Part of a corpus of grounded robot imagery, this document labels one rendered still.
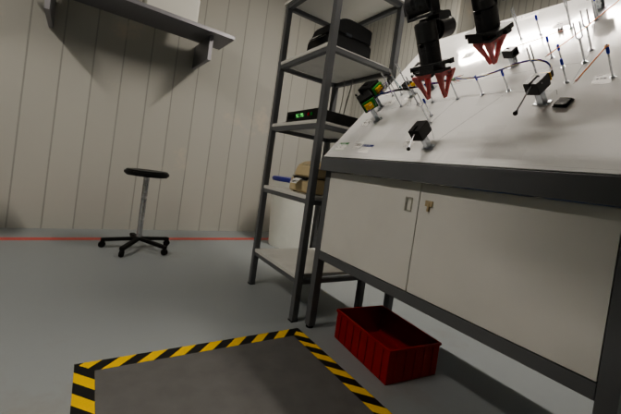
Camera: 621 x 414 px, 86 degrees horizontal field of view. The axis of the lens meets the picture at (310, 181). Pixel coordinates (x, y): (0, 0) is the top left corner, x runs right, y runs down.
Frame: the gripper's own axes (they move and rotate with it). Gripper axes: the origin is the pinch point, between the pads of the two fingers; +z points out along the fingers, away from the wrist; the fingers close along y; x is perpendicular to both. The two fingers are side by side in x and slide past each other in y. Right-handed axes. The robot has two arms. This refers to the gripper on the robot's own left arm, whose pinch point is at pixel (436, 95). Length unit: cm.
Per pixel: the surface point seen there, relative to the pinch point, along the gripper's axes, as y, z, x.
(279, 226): 221, 117, -36
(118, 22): 294, -101, 14
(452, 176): 1.1, 26.5, -3.0
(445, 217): 3.8, 40.4, 0.1
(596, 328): -38, 55, 10
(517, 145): -13.6, 20.1, -14.0
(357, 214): 47, 47, 2
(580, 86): -21.3, 10.3, -38.8
